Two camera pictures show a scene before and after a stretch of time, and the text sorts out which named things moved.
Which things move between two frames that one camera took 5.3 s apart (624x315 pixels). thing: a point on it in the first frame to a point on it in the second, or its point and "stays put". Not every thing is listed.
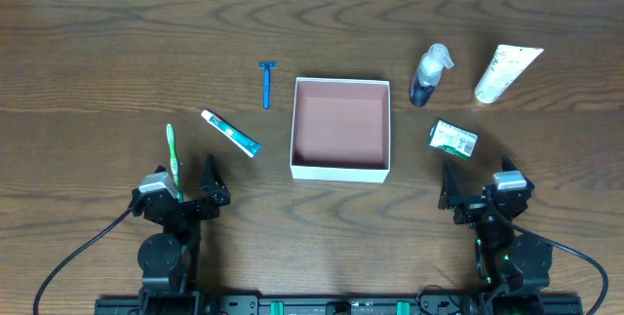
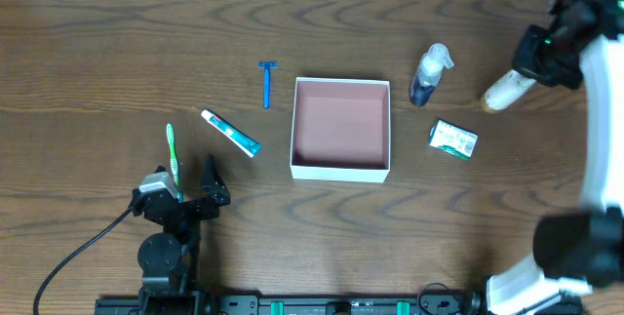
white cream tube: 507,66 to 507,91
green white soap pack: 453,139 stays put
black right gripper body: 477,206 to 544,61
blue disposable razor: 266,66 stays put
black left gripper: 187,206 stays put
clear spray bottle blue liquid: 433,61 stays put
